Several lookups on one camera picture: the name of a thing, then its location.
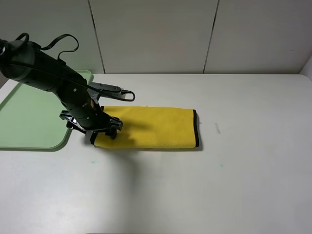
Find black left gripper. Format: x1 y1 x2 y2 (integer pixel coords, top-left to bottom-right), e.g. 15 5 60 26
59 106 123 144

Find yellow towel with black trim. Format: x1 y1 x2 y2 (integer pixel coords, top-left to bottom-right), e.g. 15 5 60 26
90 106 200 149

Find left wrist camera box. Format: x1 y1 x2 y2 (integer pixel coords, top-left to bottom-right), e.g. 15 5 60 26
87 82 126 100

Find green plastic tray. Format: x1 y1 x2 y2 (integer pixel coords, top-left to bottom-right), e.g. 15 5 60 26
0 69 94 151

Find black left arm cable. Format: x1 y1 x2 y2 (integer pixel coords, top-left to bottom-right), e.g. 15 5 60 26
0 33 136 102

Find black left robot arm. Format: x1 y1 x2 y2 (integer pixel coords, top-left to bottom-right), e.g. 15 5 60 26
0 40 123 139

